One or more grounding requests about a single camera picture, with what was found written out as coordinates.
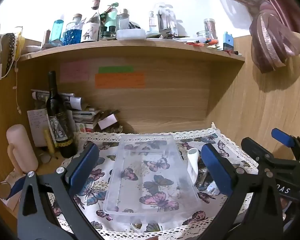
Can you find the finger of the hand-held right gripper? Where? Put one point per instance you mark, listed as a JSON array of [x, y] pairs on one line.
[[255, 148], [282, 136]]

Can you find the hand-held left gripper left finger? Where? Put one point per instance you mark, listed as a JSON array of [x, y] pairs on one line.
[[83, 165]]

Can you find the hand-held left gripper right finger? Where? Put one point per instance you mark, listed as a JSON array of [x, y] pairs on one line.
[[217, 170]]

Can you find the white plug adapter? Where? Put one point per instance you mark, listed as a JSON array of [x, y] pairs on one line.
[[213, 190]]

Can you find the clear plastic storage container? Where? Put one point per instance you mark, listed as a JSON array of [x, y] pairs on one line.
[[120, 160]]

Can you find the dark small object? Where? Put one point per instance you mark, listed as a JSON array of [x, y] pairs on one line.
[[203, 176]]

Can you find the butterfly print lace tablecloth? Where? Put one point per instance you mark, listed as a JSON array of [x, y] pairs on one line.
[[103, 160]]

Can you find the white plastic tube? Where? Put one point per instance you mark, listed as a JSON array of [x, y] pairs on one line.
[[193, 163]]

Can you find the yellow stick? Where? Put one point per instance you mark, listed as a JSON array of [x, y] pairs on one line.
[[49, 141]]

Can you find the stack of booklets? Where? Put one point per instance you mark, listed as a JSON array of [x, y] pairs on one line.
[[86, 120]]

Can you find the cardboard box with white label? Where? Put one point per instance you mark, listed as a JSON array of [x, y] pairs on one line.
[[107, 121]]

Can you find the dark wine bottle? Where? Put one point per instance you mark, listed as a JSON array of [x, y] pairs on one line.
[[57, 110]]

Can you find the white handwritten note paper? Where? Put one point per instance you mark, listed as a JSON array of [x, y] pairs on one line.
[[37, 125]]

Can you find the pink plastic cylinder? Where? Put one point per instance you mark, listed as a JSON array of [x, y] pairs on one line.
[[21, 145]]

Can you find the rolled printed papers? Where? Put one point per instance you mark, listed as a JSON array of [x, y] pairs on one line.
[[72, 100]]

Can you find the coloured sticky notes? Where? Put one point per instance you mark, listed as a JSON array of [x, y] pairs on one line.
[[120, 80]]

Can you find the pink sticky note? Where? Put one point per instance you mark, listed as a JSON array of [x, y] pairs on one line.
[[73, 71]]

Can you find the pink tied curtain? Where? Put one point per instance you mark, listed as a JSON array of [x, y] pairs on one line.
[[267, 37]]

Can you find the green sticky note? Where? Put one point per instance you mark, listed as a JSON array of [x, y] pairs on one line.
[[116, 69]]

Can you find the blue plastic box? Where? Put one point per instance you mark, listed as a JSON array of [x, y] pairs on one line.
[[228, 41]]

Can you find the orange pens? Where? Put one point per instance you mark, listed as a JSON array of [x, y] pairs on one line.
[[202, 43]]

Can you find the small empty glass jar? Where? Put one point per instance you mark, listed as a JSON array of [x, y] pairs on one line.
[[202, 36]]

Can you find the wooden shelf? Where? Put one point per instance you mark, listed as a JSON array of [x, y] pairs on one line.
[[140, 52]]

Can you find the glass jar with pink contents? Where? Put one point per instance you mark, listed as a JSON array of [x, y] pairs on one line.
[[210, 27]]

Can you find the glass jar with blue beads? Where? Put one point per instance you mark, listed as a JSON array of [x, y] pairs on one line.
[[73, 33]]

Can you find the small brown bottle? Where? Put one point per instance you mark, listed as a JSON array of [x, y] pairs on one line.
[[46, 38]]

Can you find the corked bottle with white label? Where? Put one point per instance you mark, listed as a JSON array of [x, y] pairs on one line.
[[91, 30]]

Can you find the teal blue bottle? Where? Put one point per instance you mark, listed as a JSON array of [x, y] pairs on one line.
[[57, 31]]

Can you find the white plastic case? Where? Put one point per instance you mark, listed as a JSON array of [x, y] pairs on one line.
[[131, 34]]

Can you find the green glass bottle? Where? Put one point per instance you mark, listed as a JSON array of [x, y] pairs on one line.
[[111, 20]]

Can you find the clear glass bottle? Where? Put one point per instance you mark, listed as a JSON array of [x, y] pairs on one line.
[[123, 20]]

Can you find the packaged brush set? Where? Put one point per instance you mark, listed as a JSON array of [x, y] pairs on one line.
[[165, 20]]

